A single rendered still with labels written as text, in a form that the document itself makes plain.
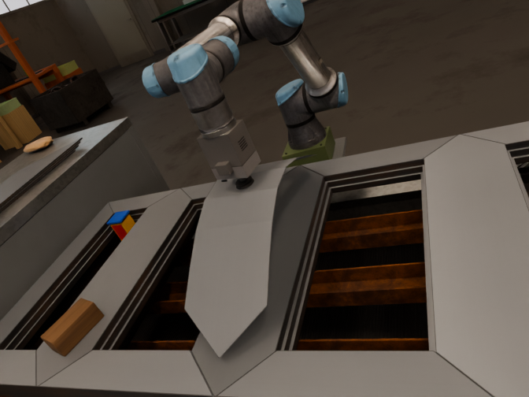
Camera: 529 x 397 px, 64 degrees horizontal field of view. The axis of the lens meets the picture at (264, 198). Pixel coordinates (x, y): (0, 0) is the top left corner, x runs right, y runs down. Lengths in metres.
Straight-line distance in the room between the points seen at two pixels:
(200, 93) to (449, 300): 0.57
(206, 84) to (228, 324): 0.44
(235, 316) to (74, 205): 0.98
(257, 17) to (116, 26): 11.59
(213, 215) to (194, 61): 0.32
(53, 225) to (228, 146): 0.87
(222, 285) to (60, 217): 0.89
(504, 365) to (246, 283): 0.42
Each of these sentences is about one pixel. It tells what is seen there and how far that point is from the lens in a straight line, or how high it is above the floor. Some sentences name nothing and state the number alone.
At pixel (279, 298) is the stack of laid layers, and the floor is 0.87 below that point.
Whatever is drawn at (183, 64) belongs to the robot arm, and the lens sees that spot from 0.81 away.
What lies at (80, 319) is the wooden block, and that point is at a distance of 1.09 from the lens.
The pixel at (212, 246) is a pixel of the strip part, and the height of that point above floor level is 0.99.
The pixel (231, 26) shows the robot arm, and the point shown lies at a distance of 1.24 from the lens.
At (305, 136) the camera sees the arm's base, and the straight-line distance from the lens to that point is 1.60.
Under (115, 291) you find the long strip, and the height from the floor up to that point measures 0.87.
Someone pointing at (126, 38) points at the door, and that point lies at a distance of 12.73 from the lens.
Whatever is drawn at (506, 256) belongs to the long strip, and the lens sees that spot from 0.84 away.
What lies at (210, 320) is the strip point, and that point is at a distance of 0.82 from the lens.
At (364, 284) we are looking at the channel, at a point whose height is 0.68.
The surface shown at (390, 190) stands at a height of 0.68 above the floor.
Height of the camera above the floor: 1.45
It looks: 29 degrees down
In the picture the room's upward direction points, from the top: 24 degrees counter-clockwise
